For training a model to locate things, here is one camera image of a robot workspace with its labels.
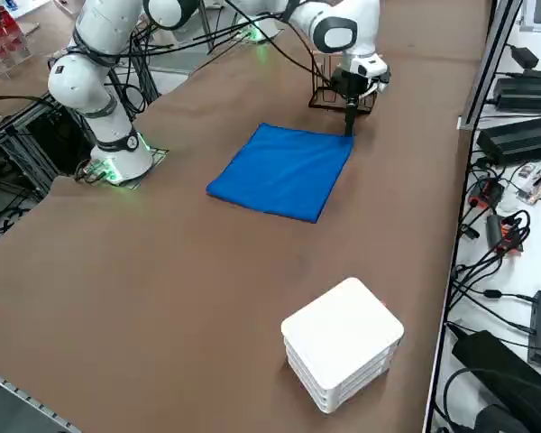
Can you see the white smiley face cup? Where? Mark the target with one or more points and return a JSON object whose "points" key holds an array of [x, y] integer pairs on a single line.
{"points": [[374, 92]]}

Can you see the small black power adapter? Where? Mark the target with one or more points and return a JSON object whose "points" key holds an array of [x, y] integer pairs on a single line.
{"points": [[525, 56]]}

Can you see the long black power adapter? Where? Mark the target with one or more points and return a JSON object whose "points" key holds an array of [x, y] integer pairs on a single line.
{"points": [[518, 137], [527, 92]]}

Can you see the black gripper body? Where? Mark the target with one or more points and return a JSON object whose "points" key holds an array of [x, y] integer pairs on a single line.
{"points": [[351, 85]]}

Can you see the clear acrylic shelf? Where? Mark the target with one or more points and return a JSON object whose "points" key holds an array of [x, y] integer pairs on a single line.
{"points": [[9, 49]]}

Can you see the white stacked boxes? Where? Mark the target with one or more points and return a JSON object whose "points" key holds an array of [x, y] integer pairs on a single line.
{"points": [[342, 334]]}

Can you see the blue microfibre towel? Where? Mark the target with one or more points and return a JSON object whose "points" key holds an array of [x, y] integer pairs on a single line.
{"points": [[279, 176]]}

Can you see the black orange connector device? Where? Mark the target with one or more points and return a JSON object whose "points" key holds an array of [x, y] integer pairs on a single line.
{"points": [[500, 234]]}

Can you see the clear packets with parts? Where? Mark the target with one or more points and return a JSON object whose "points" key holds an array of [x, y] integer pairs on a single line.
{"points": [[538, 182]]}

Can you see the silver aluminium post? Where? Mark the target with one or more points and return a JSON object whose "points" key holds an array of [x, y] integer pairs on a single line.
{"points": [[487, 67]]}

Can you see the silver aluminium rail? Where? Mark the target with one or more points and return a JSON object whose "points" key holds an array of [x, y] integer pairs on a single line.
{"points": [[9, 397]]}

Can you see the black power strip red switches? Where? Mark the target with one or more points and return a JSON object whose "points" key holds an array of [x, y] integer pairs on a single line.
{"points": [[487, 194]]}

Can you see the black aluminium frame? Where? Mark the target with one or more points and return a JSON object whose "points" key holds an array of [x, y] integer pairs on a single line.
{"points": [[22, 135]]}

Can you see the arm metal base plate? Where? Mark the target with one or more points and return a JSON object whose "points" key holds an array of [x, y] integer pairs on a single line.
{"points": [[158, 153]]}

